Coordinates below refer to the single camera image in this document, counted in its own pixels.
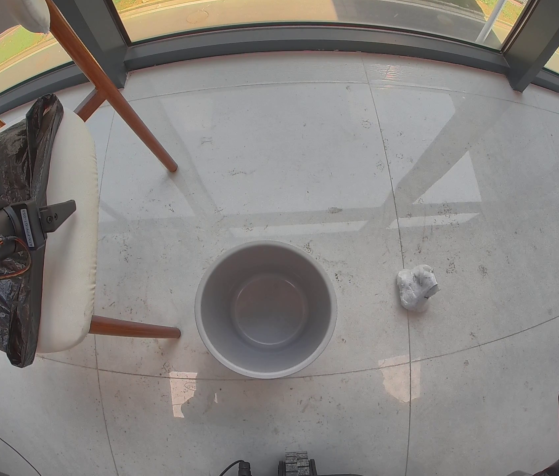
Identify white trash bin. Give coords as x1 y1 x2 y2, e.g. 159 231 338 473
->
194 240 338 379

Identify crumpled white paper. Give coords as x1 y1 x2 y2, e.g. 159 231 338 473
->
397 264 440 314

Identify black plastic bag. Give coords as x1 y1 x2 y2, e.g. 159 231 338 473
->
0 93 64 369

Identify window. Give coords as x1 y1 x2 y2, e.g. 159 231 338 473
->
0 0 559 135

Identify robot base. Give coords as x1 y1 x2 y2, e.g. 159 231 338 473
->
212 449 365 476

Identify white cushioned wooden chair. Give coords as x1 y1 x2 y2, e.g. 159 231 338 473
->
0 0 181 355

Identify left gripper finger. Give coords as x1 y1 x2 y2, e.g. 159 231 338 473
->
37 200 77 233

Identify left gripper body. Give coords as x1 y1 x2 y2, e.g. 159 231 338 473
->
2 202 49 252

